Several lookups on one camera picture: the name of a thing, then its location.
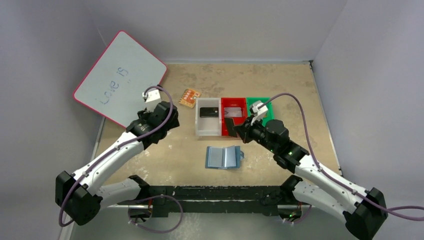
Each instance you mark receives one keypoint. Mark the orange spiral notebook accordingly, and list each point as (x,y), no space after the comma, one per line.
(189,97)

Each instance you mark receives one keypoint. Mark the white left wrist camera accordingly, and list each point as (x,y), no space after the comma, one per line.
(152,96)

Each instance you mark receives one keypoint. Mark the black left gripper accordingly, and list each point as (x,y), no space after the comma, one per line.
(144,115)

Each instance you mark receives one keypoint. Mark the black card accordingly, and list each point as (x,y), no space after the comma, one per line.
(209,112)

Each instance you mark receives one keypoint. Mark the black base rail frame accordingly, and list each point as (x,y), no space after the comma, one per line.
(265,200)

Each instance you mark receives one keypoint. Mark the white patterned card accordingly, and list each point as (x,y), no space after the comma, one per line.
(233,112)

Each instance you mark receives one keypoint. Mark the white plastic bin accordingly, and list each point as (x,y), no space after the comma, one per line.
(208,126)

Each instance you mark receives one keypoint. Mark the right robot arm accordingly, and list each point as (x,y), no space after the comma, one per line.
(315,184)

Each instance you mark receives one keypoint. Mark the red plastic bin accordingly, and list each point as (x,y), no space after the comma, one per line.
(232,102)

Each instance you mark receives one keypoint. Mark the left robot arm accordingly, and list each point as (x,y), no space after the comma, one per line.
(99,169)

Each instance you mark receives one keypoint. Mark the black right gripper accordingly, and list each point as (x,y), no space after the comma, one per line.
(244,129)

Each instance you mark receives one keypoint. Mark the pink-framed whiteboard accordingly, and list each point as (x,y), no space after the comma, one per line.
(114,85)

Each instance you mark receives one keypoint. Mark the blue card holder wallet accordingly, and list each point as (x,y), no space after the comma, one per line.
(223,158)

